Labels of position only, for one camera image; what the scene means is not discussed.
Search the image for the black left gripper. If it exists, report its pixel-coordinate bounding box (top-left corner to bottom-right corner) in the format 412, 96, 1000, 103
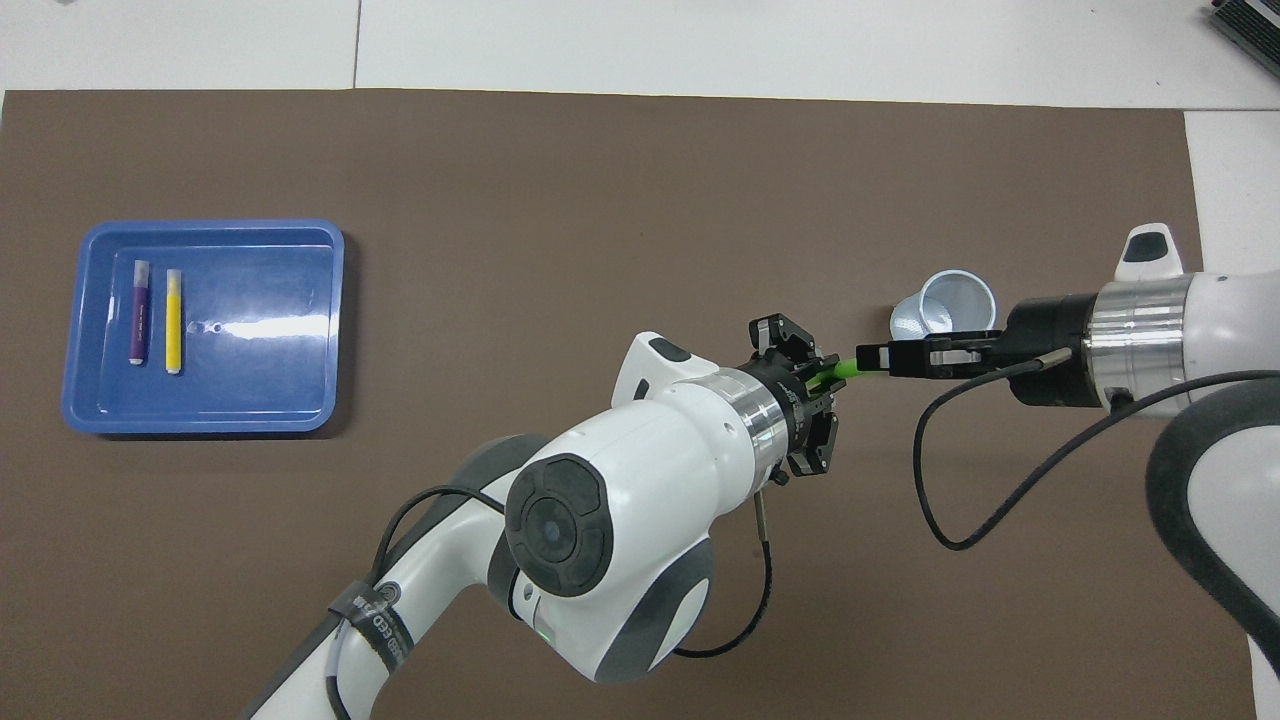
742, 313, 841, 479

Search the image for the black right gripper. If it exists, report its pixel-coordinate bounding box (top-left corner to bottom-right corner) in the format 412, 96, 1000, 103
855, 293, 1099, 406

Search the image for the green pen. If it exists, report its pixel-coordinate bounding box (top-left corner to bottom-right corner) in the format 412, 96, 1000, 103
810, 357, 876, 391

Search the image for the yellow pen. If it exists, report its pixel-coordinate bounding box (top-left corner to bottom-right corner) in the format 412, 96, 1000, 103
164, 268, 184, 376

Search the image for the purple pen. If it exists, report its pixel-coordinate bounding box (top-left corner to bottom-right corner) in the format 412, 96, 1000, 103
127, 260, 151, 366

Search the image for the translucent plastic cup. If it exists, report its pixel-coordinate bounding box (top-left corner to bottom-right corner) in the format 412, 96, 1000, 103
889, 269, 998, 346

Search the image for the brown table mat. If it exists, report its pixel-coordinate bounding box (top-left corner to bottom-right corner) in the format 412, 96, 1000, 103
0, 89, 1259, 720

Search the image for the grey finned device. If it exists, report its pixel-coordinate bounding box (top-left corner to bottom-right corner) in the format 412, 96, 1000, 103
1208, 0, 1280, 76

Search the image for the blue plastic tray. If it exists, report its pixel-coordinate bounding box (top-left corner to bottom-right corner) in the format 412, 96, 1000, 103
62, 219, 346, 438

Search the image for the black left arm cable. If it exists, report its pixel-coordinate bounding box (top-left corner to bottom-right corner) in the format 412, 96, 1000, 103
330, 487, 776, 720

